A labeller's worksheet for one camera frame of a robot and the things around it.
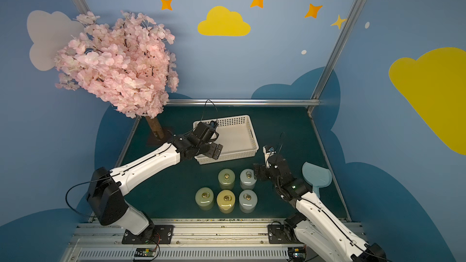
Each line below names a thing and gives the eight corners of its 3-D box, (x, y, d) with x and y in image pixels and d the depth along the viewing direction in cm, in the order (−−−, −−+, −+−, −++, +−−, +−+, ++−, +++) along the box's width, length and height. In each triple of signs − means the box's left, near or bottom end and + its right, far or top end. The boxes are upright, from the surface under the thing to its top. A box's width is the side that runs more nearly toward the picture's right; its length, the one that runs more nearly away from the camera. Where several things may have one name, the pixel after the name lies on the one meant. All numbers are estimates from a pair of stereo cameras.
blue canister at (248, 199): (239, 213, 81) (239, 209, 75) (239, 195, 86) (239, 189, 80) (256, 213, 81) (258, 209, 75) (255, 195, 86) (257, 189, 80)
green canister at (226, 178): (218, 189, 88) (217, 182, 81) (219, 176, 93) (218, 168, 86) (234, 189, 88) (235, 182, 82) (234, 176, 93) (235, 168, 86)
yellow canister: (217, 213, 81) (216, 208, 74) (218, 195, 86) (217, 189, 79) (235, 213, 81) (235, 208, 74) (235, 195, 86) (235, 189, 79)
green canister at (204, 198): (197, 210, 83) (194, 205, 75) (199, 193, 88) (196, 186, 80) (214, 210, 83) (212, 205, 75) (215, 193, 88) (213, 186, 80)
